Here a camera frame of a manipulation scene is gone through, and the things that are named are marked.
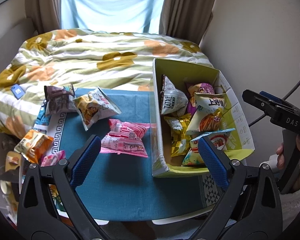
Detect light pink snack packet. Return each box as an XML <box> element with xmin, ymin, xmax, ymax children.
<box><xmin>41</xmin><ymin>150</ymin><xmax>66</xmax><ymax>167</ymax></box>

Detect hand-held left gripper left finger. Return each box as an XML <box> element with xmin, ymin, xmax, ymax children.
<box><xmin>17</xmin><ymin>134</ymin><xmax>102</xmax><ymax>240</ymax></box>

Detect cream fries snack packet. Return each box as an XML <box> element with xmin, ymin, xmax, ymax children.
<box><xmin>186</xmin><ymin>92</ymin><xmax>227</xmax><ymax>136</ymax></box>

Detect blue patterned table mat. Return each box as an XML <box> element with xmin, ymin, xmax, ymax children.
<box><xmin>34</xmin><ymin>87</ymin><xmax>217</xmax><ymax>222</ymax></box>

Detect blue phone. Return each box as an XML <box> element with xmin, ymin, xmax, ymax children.
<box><xmin>11</xmin><ymin>84</ymin><xmax>24</xmax><ymax>98</ymax></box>

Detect purple snack packet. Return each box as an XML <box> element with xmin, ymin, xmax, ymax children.
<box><xmin>186</xmin><ymin>82</ymin><xmax>216</xmax><ymax>115</ymax></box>

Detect brown curtain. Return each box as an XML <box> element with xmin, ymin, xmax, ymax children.
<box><xmin>25</xmin><ymin>0</ymin><xmax>63</xmax><ymax>34</ymax></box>
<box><xmin>159</xmin><ymin>0</ymin><xmax>220</xmax><ymax>45</ymax></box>

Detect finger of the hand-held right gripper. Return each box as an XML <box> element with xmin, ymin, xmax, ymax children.
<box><xmin>259</xmin><ymin>91</ymin><xmax>300</xmax><ymax>109</ymax></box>
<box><xmin>242</xmin><ymin>89</ymin><xmax>283</xmax><ymax>121</ymax></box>

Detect white red blue snack packet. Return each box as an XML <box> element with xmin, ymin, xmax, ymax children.
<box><xmin>182</xmin><ymin>128</ymin><xmax>236</xmax><ymax>167</ymax></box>

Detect blue patterned snack packet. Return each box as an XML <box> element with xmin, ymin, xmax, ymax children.
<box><xmin>34</xmin><ymin>100</ymin><xmax>52</xmax><ymax>134</ymax></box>

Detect person's right hand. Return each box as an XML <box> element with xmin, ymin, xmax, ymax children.
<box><xmin>276</xmin><ymin>134</ymin><xmax>300</xmax><ymax>171</ymax></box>

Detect dark brown snack packet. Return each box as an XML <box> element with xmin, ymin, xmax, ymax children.
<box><xmin>44</xmin><ymin>84</ymin><xmax>77</xmax><ymax>117</ymax></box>

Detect floral striped blanket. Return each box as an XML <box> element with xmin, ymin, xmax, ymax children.
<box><xmin>0</xmin><ymin>28</ymin><xmax>215</xmax><ymax>140</ymax></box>

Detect green cardboard box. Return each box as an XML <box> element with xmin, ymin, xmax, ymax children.
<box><xmin>151</xmin><ymin>58</ymin><xmax>255</xmax><ymax>178</ymax></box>

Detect light blue window cloth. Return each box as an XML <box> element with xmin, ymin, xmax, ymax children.
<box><xmin>61</xmin><ymin>0</ymin><xmax>167</xmax><ymax>34</ymax></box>

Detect white black snack packet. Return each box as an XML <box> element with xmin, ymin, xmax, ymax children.
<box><xmin>160</xmin><ymin>74</ymin><xmax>189</xmax><ymax>117</ymax></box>

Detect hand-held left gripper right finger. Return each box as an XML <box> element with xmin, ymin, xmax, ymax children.
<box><xmin>192</xmin><ymin>133</ymin><xmax>283</xmax><ymax>240</ymax></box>

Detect white yellow snack packet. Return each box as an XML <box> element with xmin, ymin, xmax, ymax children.
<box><xmin>72</xmin><ymin>87</ymin><xmax>122</xmax><ymax>131</ymax></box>

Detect beige headboard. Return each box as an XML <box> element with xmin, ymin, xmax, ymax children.
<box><xmin>0</xmin><ymin>17</ymin><xmax>38</xmax><ymax>85</ymax></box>

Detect person's right forearm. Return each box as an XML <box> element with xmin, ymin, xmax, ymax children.
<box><xmin>280</xmin><ymin>172</ymin><xmax>300</xmax><ymax>230</ymax></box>

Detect orange snack packet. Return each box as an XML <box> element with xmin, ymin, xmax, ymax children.
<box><xmin>14</xmin><ymin>129</ymin><xmax>54</xmax><ymax>164</ymax></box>

